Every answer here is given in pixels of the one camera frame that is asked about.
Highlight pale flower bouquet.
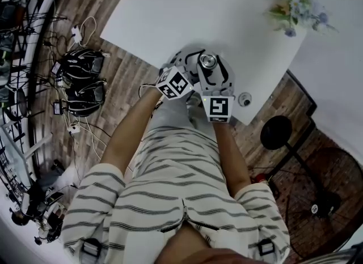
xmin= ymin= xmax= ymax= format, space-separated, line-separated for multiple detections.
xmin=263 ymin=0 xmax=340 ymax=37

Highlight person's striped white shirt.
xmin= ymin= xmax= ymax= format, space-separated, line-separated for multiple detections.
xmin=61 ymin=126 xmax=290 ymax=264

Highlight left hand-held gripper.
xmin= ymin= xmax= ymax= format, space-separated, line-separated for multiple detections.
xmin=155 ymin=46 xmax=205 ymax=100

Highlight person's grey trousers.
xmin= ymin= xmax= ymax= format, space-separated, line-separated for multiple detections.
xmin=149 ymin=95 xmax=219 ymax=144

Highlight person's bare chest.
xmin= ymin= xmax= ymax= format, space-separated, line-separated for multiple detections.
xmin=153 ymin=224 xmax=250 ymax=264

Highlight small metal jar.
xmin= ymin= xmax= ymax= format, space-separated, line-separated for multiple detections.
xmin=197 ymin=54 xmax=219 ymax=71

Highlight person's light shoe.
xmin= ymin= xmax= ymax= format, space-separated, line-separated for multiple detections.
xmin=186 ymin=92 xmax=204 ymax=108

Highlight black standing fan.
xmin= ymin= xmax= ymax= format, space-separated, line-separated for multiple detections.
xmin=260 ymin=115 xmax=363 ymax=259

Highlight white table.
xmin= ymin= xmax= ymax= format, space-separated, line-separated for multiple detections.
xmin=100 ymin=0 xmax=309 ymax=126

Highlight person's left forearm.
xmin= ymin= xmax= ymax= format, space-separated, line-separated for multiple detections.
xmin=100 ymin=90 xmax=164 ymax=183

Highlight person's right forearm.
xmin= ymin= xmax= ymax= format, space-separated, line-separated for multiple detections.
xmin=212 ymin=121 xmax=252 ymax=197

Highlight grey strap with buckle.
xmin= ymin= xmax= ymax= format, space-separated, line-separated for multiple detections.
xmin=82 ymin=239 xmax=103 ymax=261
xmin=257 ymin=239 xmax=275 ymax=257

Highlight black round stool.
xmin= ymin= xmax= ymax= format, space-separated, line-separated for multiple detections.
xmin=12 ymin=87 xmax=46 ymax=119

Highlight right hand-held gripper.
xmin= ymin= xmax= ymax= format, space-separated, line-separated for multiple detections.
xmin=195 ymin=54 xmax=237 ymax=124

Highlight white frame glass desk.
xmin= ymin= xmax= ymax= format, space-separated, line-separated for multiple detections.
xmin=0 ymin=124 xmax=54 ymax=190

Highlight round silver metal knob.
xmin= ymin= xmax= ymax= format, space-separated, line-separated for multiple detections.
xmin=199 ymin=54 xmax=218 ymax=70

